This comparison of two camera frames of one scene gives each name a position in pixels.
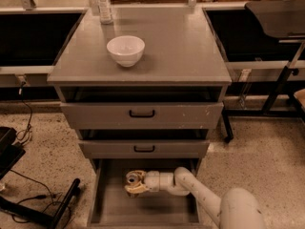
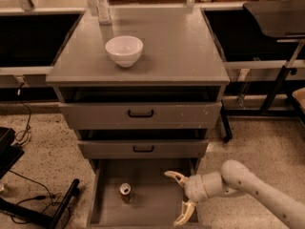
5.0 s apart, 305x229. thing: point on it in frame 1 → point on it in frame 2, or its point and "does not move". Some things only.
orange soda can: [132, 180] → [125, 192]
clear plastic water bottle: [104, 4] does not move
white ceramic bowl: [126, 50] does not move
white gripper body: [152, 180] → [194, 188]
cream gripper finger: [134, 189] → [187, 209]
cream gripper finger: [136, 172] → [181, 178]
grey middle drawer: [144, 149] does not move
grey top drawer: [142, 114] does not move
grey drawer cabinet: [142, 87] does not move
